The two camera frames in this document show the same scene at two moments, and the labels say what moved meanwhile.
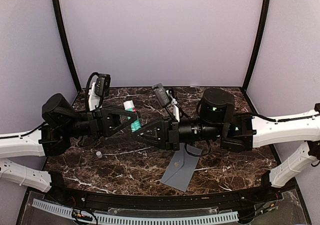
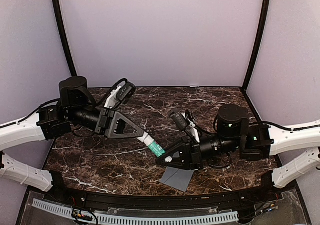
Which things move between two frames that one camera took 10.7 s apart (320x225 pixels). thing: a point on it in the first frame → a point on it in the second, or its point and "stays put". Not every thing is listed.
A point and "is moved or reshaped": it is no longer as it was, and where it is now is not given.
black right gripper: [172, 143] → [193, 158]
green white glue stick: [129, 105] → [155, 147]
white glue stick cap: [99, 154] is moved or reshaped
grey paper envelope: [181, 171] stays put
